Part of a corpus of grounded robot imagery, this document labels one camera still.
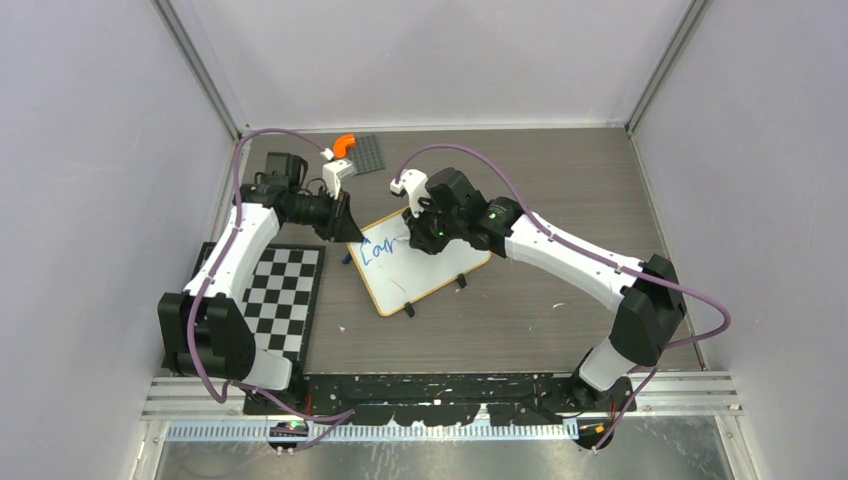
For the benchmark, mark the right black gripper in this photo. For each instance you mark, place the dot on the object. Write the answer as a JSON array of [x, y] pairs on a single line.
[[421, 237]]

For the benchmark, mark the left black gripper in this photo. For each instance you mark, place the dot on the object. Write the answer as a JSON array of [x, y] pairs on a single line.
[[344, 228]]

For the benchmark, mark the metal wire whiteboard stand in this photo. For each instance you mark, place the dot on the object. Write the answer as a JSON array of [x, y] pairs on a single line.
[[460, 281]]

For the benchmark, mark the yellow framed whiteboard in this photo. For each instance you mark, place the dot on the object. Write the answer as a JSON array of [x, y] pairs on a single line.
[[394, 273]]

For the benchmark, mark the black white checkerboard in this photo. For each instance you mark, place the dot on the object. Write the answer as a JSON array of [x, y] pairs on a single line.
[[274, 314]]

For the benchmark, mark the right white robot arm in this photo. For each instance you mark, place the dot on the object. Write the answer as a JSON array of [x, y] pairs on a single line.
[[647, 313]]

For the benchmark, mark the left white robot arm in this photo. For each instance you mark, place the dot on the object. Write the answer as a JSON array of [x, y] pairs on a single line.
[[249, 231]]

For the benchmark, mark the grey studded baseplate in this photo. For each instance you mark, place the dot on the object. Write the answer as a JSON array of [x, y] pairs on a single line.
[[366, 154]]

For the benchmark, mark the orange curved plastic piece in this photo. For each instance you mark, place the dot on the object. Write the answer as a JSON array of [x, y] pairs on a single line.
[[344, 145]]

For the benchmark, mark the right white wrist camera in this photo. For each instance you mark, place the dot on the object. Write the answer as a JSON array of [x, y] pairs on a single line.
[[412, 184]]

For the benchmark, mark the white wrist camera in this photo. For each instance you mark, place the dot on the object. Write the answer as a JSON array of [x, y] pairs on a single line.
[[334, 171], [412, 184]]

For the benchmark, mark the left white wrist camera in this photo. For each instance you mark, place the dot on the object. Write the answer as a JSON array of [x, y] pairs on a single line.
[[334, 171]]

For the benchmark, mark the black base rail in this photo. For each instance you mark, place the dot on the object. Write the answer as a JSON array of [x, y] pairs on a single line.
[[509, 399]]

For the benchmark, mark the white slotted cable duct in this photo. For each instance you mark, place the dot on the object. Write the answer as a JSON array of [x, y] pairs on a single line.
[[266, 430]]

